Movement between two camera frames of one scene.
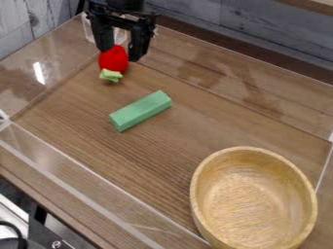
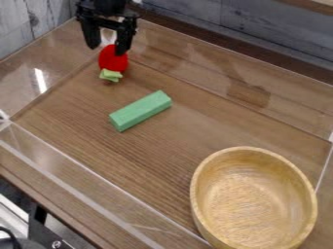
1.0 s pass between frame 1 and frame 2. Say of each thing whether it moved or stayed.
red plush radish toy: stayed
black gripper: moved
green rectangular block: stayed
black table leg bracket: stayed
